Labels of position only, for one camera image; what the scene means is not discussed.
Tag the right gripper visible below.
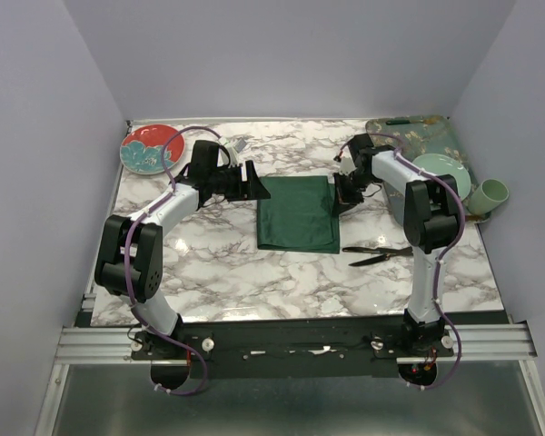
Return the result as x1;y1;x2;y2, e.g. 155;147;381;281
331;170;376;217

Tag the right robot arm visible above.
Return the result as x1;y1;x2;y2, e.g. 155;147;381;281
332;134;465;356

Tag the light green plate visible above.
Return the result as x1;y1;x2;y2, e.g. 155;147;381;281
412;154;471;200

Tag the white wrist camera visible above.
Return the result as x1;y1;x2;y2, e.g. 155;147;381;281
219;137;247;166
338;157;356;176

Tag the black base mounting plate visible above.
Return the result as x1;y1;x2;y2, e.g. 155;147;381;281
132;315;454;380

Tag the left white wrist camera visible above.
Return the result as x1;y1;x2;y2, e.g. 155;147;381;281
219;137;247;166

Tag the light green cup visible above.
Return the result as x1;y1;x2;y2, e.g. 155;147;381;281
468;179;510;215

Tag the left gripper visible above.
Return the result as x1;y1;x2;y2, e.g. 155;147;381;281
208;160;271;202

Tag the red plate with blue flower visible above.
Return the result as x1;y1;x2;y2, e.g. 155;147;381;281
119;124;185;175

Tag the floral teal serving tray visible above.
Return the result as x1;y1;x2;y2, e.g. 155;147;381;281
365;114;491;223

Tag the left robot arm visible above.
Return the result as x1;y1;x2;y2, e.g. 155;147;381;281
94;140;271;359

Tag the aluminium frame rail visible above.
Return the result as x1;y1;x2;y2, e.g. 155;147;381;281
54;322;537;365

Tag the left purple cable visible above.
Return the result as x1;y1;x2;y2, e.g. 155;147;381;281
122;125;223;397

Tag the dark green cloth napkin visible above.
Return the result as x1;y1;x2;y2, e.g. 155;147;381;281
256;175;340;254

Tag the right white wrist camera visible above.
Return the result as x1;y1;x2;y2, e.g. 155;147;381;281
338;157;356;176

